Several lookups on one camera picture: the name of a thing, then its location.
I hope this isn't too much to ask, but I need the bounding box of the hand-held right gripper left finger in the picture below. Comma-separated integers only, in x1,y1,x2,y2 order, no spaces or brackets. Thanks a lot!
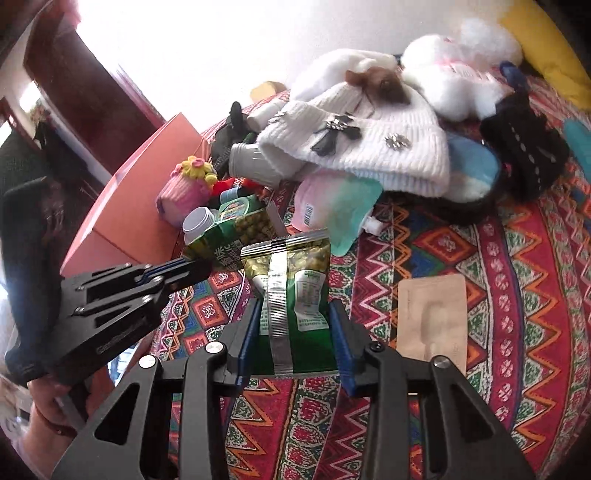
51,298,262,480

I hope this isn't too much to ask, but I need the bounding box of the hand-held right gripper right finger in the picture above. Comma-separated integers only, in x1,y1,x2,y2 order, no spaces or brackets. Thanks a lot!
327,300,536,480

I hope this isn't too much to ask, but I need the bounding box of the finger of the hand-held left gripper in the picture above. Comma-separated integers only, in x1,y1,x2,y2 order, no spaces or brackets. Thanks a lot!
74,260,214,334
62,257,206,296

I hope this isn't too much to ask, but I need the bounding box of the green snack packet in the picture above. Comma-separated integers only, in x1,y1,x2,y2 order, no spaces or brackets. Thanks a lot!
185,210,289,273
240,229,340,377

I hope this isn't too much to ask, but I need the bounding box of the orange cardboard box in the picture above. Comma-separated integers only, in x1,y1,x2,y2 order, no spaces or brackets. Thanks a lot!
60,113,208,278

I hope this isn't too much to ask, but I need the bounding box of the white pill bottle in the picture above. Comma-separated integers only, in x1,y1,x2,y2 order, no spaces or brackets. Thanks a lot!
182,206,220,245

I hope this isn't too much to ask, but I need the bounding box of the white ribbed paper cup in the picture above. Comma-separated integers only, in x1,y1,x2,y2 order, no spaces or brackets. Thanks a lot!
229,141,282,185

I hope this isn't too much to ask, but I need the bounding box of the brown furry toy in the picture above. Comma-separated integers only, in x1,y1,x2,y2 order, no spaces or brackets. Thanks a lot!
344,66,411,106

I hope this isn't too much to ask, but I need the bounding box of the white plush toy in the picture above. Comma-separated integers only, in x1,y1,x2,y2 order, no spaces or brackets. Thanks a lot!
401,34,513,123

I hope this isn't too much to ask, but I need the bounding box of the teal soft item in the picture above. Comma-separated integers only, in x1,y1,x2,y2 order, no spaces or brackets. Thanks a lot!
563,117,591,162

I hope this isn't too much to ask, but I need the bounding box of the dark blue plastic toy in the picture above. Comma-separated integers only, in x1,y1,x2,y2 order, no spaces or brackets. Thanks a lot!
499,60,529,93

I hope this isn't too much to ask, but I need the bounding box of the person's left hand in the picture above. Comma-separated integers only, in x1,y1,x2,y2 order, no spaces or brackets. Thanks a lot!
28,378,88,437

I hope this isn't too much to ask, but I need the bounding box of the beige paper sachet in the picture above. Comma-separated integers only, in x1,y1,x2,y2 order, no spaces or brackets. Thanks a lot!
396,274,469,374

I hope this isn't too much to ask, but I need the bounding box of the dark green door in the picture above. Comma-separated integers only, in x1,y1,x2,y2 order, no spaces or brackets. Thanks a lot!
0,99,70,222

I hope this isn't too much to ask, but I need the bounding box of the pastel spouted drink pouch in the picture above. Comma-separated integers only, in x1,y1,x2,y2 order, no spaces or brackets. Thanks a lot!
284,168,384,257

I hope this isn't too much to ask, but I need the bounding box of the black fabric item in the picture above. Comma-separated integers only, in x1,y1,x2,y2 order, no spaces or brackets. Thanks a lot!
210,102,257,178

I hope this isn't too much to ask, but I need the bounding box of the dark red wooden door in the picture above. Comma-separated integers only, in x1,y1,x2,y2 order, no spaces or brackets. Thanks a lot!
23,14,167,181

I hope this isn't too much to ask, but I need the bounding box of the white plastic bottle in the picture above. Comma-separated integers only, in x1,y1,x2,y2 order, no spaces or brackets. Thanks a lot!
246,99,287,132

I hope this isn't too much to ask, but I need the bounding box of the yellow round object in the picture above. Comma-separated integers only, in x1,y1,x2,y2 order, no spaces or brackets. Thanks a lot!
250,80,289,102

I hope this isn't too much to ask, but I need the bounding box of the white fluffy ball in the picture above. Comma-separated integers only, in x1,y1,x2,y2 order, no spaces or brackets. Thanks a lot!
459,17,525,65

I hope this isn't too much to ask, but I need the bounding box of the yellow pillow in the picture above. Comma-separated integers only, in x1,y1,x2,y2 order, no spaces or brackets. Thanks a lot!
501,0,591,112

